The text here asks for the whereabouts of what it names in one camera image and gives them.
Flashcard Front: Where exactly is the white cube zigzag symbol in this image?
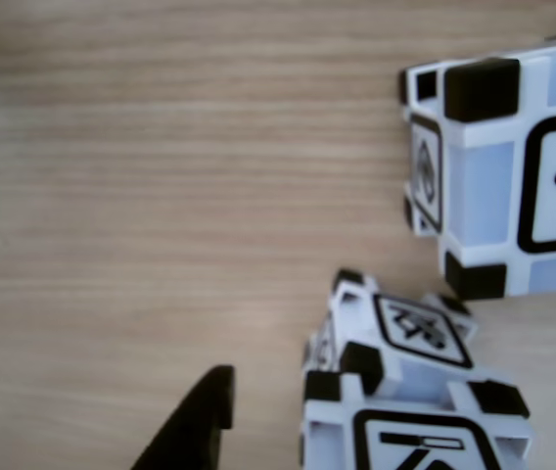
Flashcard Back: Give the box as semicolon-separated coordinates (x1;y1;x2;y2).
399;31;556;300

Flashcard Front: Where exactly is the white cube check-diamond symbol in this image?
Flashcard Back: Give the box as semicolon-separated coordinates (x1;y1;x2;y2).
300;369;536;470

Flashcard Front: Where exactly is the white cube crossed-lines symbol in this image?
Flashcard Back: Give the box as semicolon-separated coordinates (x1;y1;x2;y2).
301;267;480;396

